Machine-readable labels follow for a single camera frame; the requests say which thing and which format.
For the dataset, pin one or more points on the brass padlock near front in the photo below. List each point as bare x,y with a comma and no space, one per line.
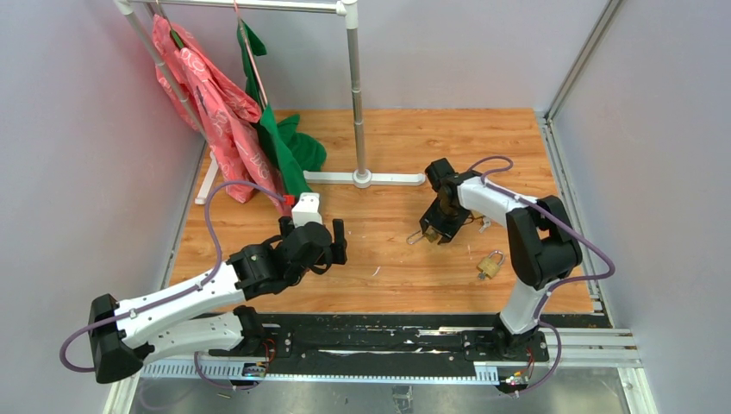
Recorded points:
490,265

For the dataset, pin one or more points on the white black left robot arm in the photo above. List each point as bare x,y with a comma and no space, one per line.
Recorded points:
208,311

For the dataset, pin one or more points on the brass padlock near back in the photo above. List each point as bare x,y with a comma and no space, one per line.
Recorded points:
483,223

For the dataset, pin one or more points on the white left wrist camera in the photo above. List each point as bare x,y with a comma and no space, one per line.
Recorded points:
306,209

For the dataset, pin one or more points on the small brass padlock with key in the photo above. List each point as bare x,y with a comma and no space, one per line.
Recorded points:
429,234

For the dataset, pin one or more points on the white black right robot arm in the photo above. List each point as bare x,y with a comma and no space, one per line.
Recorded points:
542,249

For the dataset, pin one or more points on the pink patterned garment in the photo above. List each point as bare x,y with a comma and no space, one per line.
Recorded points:
227,114

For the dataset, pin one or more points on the green garment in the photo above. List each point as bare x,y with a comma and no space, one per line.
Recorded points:
289,149

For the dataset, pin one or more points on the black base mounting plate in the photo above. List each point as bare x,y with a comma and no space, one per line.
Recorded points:
381,344

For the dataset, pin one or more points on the slotted grey cable duct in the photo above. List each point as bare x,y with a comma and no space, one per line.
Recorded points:
220,371

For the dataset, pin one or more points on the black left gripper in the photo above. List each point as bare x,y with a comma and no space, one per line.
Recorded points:
337,253

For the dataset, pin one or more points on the white metal clothes rack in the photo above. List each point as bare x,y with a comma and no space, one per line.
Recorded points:
362,177

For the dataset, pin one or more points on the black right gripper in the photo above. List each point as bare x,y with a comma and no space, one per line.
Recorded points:
431,218

